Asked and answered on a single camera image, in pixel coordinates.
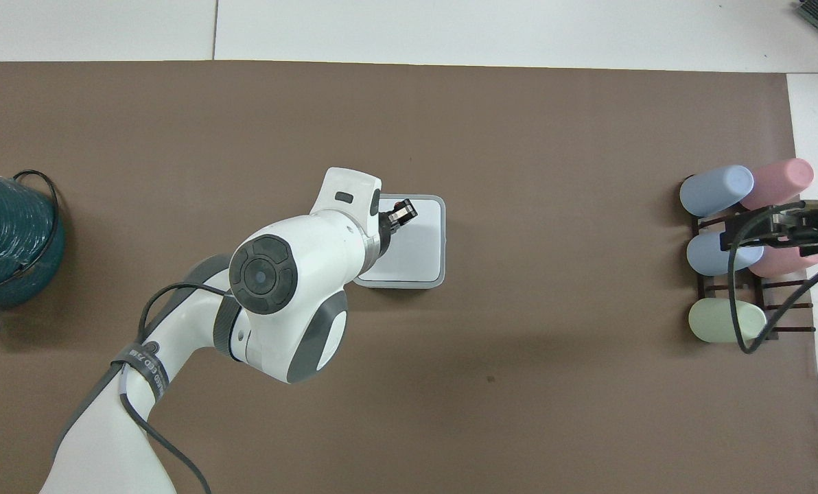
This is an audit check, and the teal coiled hose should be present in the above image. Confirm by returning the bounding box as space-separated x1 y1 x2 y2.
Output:
0 167 66 309

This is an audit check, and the light green cup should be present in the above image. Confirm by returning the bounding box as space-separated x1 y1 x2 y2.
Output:
688 298 768 344

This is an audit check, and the blue cup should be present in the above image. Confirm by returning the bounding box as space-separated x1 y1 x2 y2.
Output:
686 229 767 277
679 165 755 218

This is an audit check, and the white square tray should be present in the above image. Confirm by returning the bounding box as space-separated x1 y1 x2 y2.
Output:
353 195 447 290

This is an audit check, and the pink cup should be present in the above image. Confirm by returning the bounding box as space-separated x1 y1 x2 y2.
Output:
739 158 815 211
749 244 818 279

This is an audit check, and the dark brown cup rack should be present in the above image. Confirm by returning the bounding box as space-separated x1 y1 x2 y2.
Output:
690 204 817 338

